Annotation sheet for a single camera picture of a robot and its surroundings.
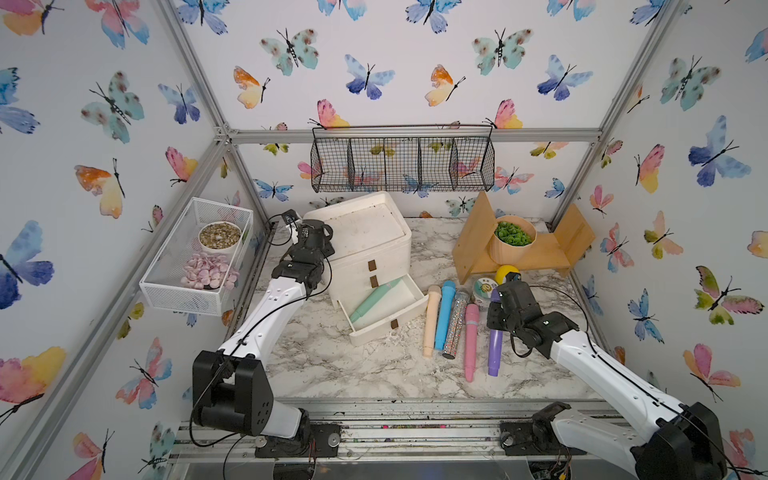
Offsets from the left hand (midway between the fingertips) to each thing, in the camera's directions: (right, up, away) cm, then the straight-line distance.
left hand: (319, 236), depth 84 cm
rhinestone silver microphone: (+39, -28, +5) cm, 48 cm away
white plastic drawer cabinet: (+15, -1, +1) cm, 15 cm away
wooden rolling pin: (+33, -20, +11) cm, 40 cm away
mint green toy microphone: (+16, -17, +14) cm, 27 cm away
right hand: (+49, -20, -1) cm, 53 cm away
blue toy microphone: (+37, -23, +9) cm, 44 cm away
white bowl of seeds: (-21, -1, -12) cm, 24 cm away
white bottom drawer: (+25, -20, +8) cm, 33 cm away
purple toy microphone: (+48, -28, -4) cm, 56 cm away
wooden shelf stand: (+74, -4, +17) cm, 76 cm away
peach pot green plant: (+56, -1, +5) cm, 56 cm away
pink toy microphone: (+44, -24, +7) cm, 51 cm away
